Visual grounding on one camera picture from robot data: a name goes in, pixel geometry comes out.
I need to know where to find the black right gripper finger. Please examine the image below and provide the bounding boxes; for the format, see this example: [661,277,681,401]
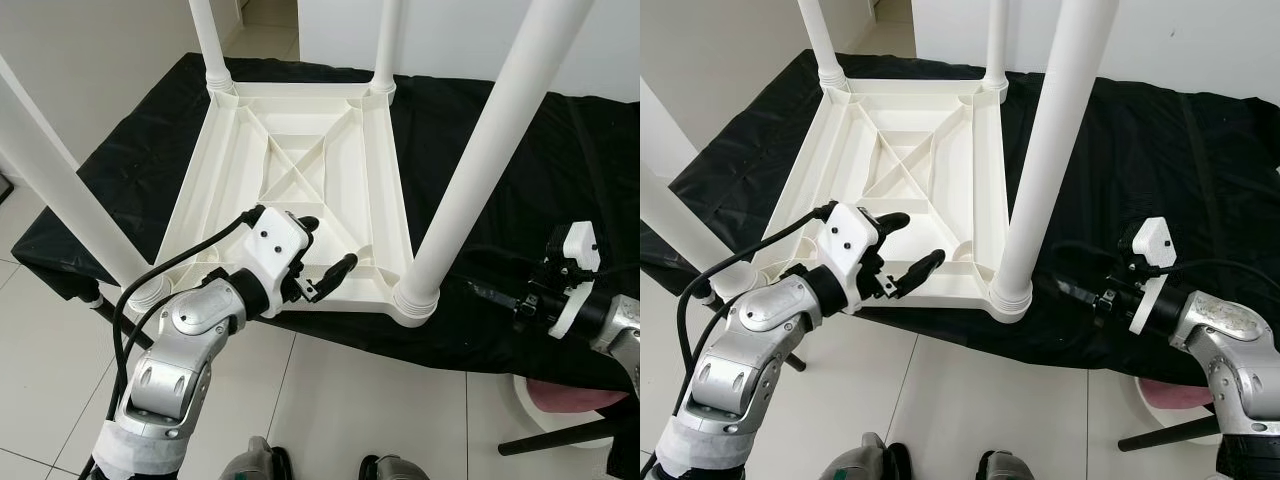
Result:
[470,283,530,322]

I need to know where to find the black table cloth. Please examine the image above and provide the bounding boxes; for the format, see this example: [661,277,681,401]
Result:
[660,48,1280,386]
[12,52,640,396]

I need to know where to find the grey right robot foot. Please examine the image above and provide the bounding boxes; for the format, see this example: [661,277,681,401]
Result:
[975,450,1046,480]
[360,455,431,480]

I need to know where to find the pink plastic object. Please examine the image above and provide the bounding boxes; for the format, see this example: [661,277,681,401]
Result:
[512,375,629,416]
[1135,376,1217,411]

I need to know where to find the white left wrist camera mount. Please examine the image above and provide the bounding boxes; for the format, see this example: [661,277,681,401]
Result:
[825,202,884,307]
[245,207,312,303]

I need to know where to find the white plastic table leg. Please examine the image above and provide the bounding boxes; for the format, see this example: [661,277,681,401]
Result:
[0,55,171,311]
[640,160,757,303]
[798,0,847,97]
[188,0,239,101]
[990,0,1119,324]
[370,0,404,101]
[983,0,1012,102]
[392,0,598,329]

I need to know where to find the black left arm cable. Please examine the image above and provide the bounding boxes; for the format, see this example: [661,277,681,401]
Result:
[675,200,841,426]
[85,205,267,480]

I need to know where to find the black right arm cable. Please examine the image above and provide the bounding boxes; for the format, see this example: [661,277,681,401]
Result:
[465,243,563,273]
[1050,240,1280,293]

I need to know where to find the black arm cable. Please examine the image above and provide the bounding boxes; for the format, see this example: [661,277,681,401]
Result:
[85,205,267,480]
[675,200,841,426]
[1050,240,1280,293]
[465,243,563,273]

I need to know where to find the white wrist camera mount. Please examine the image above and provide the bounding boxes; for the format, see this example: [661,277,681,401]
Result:
[245,207,312,303]
[825,202,884,307]
[1130,217,1177,337]
[547,222,602,342]

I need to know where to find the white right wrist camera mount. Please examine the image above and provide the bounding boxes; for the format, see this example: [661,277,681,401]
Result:
[547,222,602,342]
[1130,217,1177,337]

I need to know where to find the white plastic table top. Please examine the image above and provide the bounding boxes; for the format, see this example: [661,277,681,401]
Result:
[130,82,443,329]
[740,80,1037,323]

